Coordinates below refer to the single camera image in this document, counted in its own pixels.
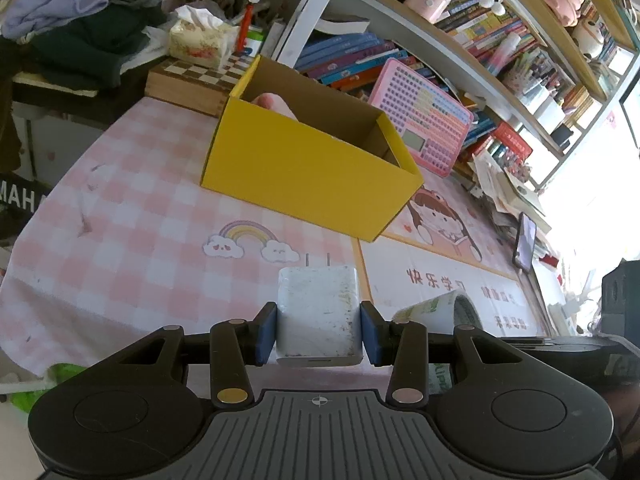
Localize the green plastic bag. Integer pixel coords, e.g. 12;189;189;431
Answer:
9;362;87;412

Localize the red box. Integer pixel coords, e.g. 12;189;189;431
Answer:
487;122;534;172

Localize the green white paper roll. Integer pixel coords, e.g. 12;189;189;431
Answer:
392;290;484;397

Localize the purple clothing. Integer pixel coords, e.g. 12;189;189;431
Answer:
0;0;109;41

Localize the black smartphone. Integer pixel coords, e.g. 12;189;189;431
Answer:
512;212;539;274

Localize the floral tissue pack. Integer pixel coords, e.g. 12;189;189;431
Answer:
167;5;239;69

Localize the pink toy learning tablet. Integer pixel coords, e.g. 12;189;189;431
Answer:
367;57;475;177

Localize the white bookshelf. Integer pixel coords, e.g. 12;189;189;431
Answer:
270;0;640;191

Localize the yellow cardboard box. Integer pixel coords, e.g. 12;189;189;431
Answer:
200;54;425;242

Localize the pile of papers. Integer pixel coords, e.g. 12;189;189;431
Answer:
470;155;551;232

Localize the dark clothing pile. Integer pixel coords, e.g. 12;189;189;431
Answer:
31;5;167;92

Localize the row of colourful books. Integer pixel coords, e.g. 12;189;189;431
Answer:
295;32;417;94

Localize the red pen with white cap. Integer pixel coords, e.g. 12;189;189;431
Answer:
238;0;261;57

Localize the pink checkered printed desk mat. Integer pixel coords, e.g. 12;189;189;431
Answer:
0;95;551;411

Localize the wooden chess box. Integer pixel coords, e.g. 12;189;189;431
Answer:
145;55;257;119

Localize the white charger plug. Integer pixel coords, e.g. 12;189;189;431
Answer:
277;254;364;369

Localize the pink plush pig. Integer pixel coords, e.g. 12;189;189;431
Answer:
250;92;301;124

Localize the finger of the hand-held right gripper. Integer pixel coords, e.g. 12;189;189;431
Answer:
497;336;551;349

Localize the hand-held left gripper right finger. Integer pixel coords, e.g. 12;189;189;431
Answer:
360;301;531;408

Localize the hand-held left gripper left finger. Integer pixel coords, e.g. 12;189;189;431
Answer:
102;301;278;409

